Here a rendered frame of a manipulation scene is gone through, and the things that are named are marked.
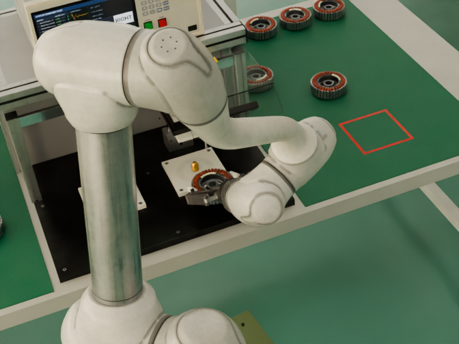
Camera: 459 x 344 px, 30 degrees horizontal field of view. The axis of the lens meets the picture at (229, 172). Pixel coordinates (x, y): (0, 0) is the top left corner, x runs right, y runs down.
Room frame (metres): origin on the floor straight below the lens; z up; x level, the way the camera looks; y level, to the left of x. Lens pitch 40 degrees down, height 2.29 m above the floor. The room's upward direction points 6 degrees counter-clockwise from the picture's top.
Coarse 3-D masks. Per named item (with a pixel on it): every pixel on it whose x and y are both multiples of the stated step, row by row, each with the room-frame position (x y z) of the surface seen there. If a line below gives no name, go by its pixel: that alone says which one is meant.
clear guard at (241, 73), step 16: (240, 48) 1.96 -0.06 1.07; (224, 64) 1.89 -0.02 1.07; (240, 64) 1.89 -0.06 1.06; (256, 64) 1.88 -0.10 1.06; (224, 80) 1.82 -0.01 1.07; (240, 80) 1.81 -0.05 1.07; (256, 80) 1.81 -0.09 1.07; (240, 96) 1.75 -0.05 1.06; (256, 96) 1.76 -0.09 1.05; (272, 96) 1.76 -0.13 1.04; (256, 112) 1.73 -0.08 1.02; (272, 112) 1.73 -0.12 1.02
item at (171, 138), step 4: (164, 128) 1.97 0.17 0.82; (164, 132) 1.95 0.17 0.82; (168, 132) 1.94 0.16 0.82; (164, 136) 1.95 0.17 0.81; (168, 136) 1.93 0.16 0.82; (172, 136) 1.93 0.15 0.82; (164, 140) 1.96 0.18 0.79; (168, 140) 1.92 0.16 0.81; (172, 140) 1.93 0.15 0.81; (176, 140) 1.93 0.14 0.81; (188, 140) 1.94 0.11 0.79; (192, 140) 1.94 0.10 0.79; (168, 144) 1.92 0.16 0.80; (172, 144) 1.93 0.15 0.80; (176, 144) 1.93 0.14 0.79; (180, 144) 1.93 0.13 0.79; (184, 144) 1.94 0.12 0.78; (188, 144) 1.94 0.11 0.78; (192, 144) 1.94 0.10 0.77; (168, 148) 1.93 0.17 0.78; (172, 148) 1.93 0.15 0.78; (176, 148) 1.93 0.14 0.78; (180, 148) 1.93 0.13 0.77
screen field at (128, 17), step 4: (128, 12) 1.92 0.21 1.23; (132, 12) 1.92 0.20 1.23; (112, 16) 1.90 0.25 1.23; (116, 16) 1.91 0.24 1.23; (120, 16) 1.91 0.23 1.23; (124, 16) 1.91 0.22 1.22; (128, 16) 1.92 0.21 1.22; (132, 16) 1.92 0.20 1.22; (100, 20) 1.90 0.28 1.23; (104, 20) 1.90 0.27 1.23; (108, 20) 1.90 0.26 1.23; (112, 20) 1.90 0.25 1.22; (116, 20) 1.91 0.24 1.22; (120, 20) 1.91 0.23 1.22; (124, 20) 1.91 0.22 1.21; (128, 20) 1.92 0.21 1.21; (132, 20) 1.92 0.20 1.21
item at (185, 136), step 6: (162, 114) 1.95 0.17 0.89; (168, 114) 1.90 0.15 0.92; (168, 120) 1.90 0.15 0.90; (174, 120) 1.87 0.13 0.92; (168, 126) 1.95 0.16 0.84; (174, 126) 1.85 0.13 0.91; (180, 126) 1.86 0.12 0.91; (186, 126) 1.86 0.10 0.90; (174, 132) 1.85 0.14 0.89; (180, 132) 1.86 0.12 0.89; (186, 132) 1.86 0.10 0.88; (180, 138) 1.84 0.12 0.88; (186, 138) 1.84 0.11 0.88; (192, 138) 1.84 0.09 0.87
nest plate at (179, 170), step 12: (180, 156) 1.88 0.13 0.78; (192, 156) 1.88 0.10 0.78; (204, 156) 1.87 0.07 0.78; (216, 156) 1.87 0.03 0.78; (168, 168) 1.84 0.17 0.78; (180, 168) 1.83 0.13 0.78; (204, 168) 1.82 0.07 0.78; (216, 168) 1.82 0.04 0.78; (180, 180) 1.78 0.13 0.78; (180, 192) 1.73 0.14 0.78
